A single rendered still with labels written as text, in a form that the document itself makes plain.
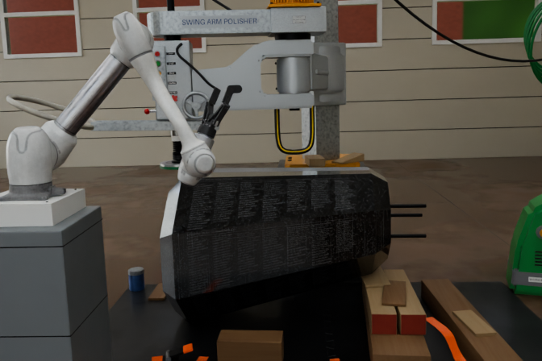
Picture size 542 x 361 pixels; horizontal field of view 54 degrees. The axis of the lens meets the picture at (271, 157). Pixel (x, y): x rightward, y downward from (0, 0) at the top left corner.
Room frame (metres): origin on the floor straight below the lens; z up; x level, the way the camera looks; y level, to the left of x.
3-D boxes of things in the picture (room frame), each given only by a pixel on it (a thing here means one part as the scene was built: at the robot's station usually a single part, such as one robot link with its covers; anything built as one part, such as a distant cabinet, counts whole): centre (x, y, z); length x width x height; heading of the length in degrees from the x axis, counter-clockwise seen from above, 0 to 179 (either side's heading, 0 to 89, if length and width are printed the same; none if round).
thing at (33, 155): (2.05, 0.94, 1.05); 0.18 x 0.16 x 0.22; 6
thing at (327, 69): (3.42, -0.28, 1.36); 0.74 x 0.34 x 0.25; 162
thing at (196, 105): (2.83, 0.39, 1.20); 0.15 x 0.10 x 0.15; 94
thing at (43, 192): (2.04, 0.92, 0.91); 0.22 x 0.18 x 0.06; 91
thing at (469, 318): (2.40, -0.95, 0.13); 0.25 x 0.10 x 0.01; 5
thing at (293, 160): (3.61, -0.34, 0.76); 0.49 x 0.49 x 0.05; 87
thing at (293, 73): (2.99, -0.14, 1.34); 0.19 x 0.19 x 0.20
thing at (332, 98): (3.61, -0.34, 1.35); 0.35 x 0.35 x 0.41
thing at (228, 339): (2.33, 0.12, 0.07); 0.30 x 0.12 x 0.12; 85
